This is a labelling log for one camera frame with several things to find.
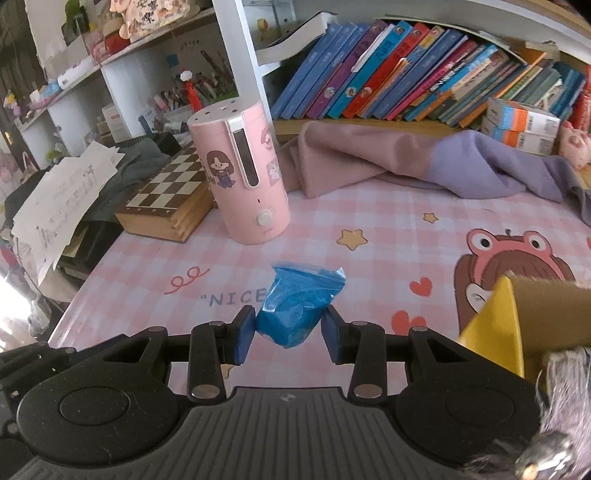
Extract pink humidifier with stickers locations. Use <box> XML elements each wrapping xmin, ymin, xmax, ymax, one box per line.
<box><xmin>187</xmin><ymin>97</ymin><xmax>290</xmax><ymax>245</ymax></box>

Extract pink cartoon table mat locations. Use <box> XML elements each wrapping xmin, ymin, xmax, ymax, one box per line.
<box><xmin>48</xmin><ymin>177</ymin><xmax>591</xmax><ymax>398</ymax></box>

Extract wooden chess board box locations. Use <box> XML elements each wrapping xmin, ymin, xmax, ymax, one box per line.
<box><xmin>115</xmin><ymin>144</ymin><xmax>214</xmax><ymax>243</ymax></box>

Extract orange white carton box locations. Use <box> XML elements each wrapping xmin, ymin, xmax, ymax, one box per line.
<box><xmin>480</xmin><ymin>98</ymin><xmax>560</xmax><ymax>156</ymax></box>

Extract white paper sheets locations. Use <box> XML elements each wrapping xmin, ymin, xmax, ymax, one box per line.
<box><xmin>12</xmin><ymin>142</ymin><xmax>124</xmax><ymax>283</ymax></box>

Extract pink pig plush toy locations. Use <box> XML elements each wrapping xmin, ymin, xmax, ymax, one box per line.
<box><xmin>558</xmin><ymin>121</ymin><xmax>591</xmax><ymax>171</ymax></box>

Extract white bookshelf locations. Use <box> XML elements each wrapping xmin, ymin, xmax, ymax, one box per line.
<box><xmin>25</xmin><ymin>1</ymin><xmax>590</xmax><ymax>154</ymax></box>

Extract pink figure plaque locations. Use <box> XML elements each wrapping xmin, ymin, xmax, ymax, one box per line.
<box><xmin>109</xmin><ymin>0</ymin><xmax>200</xmax><ymax>42</ymax></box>

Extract pink purple cloth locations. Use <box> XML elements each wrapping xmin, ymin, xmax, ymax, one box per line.
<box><xmin>277</xmin><ymin>122</ymin><xmax>590</xmax><ymax>223</ymax></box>

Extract yellow cardboard box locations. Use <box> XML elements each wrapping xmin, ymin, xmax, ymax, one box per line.
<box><xmin>459</xmin><ymin>275</ymin><xmax>590</xmax><ymax>382</ymax></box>

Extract blue plastic bag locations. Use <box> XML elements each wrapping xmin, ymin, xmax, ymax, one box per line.
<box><xmin>256</xmin><ymin>262</ymin><xmax>346</xmax><ymax>349</ymax></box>

